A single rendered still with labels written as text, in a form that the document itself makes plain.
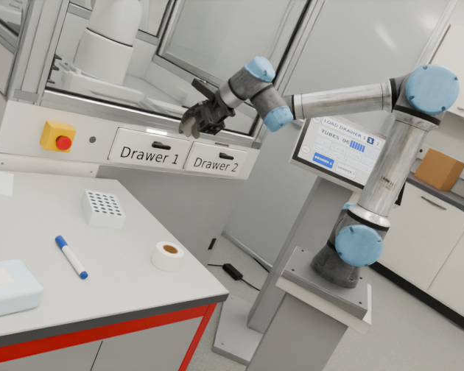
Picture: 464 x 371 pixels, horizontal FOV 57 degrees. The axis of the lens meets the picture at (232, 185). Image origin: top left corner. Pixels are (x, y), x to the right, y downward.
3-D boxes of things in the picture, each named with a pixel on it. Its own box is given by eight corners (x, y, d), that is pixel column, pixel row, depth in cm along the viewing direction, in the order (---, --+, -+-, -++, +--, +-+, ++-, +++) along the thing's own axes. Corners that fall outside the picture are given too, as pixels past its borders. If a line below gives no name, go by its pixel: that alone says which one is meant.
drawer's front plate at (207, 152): (237, 177, 178) (247, 152, 175) (185, 170, 157) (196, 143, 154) (235, 174, 179) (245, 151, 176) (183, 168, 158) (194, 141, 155)
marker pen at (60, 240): (87, 279, 85) (90, 272, 84) (79, 280, 84) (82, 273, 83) (60, 241, 93) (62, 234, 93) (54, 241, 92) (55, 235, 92)
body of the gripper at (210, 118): (194, 132, 123) (223, 110, 116) (187, 108, 126) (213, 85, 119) (213, 137, 129) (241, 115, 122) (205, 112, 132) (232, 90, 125)
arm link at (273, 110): (297, 118, 121) (276, 85, 121) (294, 118, 111) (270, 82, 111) (275, 133, 124) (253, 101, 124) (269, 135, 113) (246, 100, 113)
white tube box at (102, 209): (121, 230, 109) (126, 216, 108) (88, 224, 104) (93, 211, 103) (110, 206, 119) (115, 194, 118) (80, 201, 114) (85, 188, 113)
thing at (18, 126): (247, 179, 186) (260, 149, 182) (-6, 152, 111) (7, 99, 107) (138, 102, 244) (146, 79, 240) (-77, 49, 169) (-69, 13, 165)
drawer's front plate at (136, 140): (180, 169, 155) (191, 142, 152) (110, 161, 133) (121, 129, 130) (177, 167, 156) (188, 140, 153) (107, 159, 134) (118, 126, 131)
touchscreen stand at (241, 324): (299, 389, 200) (409, 199, 172) (211, 350, 199) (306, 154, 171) (294, 327, 248) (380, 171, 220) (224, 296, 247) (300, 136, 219)
